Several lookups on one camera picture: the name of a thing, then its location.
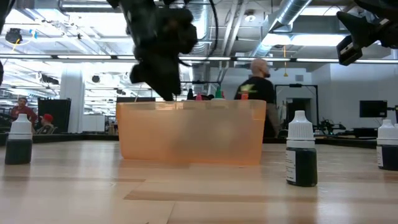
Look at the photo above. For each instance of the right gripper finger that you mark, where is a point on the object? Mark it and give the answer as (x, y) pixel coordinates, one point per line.
(357, 26)

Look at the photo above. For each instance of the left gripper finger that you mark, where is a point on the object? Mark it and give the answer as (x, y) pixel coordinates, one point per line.
(152, 74)
(174, 81)

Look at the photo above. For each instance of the pink food coloring bottle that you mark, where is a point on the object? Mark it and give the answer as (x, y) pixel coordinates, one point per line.
(198, 97)

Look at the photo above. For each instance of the red food coloring bottle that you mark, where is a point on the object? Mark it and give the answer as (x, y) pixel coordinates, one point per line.
(223, 95)

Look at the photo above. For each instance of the orange food coloring bottle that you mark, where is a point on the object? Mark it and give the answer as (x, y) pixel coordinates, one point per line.
(245, 96)

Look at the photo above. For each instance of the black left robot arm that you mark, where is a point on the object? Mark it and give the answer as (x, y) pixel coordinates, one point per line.
(136, 18)

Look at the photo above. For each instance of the black background robot arm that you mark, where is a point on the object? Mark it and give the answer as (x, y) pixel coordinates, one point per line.
(331, 127)

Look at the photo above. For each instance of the orange translucent plastic bin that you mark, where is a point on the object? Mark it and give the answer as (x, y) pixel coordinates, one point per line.
(186, 133)

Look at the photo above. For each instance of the black monitor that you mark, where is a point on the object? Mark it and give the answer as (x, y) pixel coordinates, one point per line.
(373, 109)

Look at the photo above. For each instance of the person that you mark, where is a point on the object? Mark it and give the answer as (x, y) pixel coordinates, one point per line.
(23, 110)
(48, 117)
(258, 90)

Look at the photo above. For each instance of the yellow hanging pendant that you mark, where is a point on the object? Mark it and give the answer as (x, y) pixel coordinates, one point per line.
(285, 74)

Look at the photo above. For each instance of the black cabinet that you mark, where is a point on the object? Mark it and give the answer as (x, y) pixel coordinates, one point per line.
(54, 116)

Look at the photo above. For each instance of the black metal frame stand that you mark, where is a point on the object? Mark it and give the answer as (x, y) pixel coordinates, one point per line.
(295, 85)
(205, 82)

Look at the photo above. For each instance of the silver ribbed ceiling duct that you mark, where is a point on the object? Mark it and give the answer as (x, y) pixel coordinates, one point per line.
(205, 18)

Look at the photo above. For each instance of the silver spiral ceiling duct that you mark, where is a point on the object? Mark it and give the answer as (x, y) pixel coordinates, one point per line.
(292, 12)

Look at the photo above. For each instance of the grey wall vent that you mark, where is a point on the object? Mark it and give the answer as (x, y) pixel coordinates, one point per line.
(299, 77)

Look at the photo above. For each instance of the black aluminium table frame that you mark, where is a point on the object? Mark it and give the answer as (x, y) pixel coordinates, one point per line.
(62, 137)

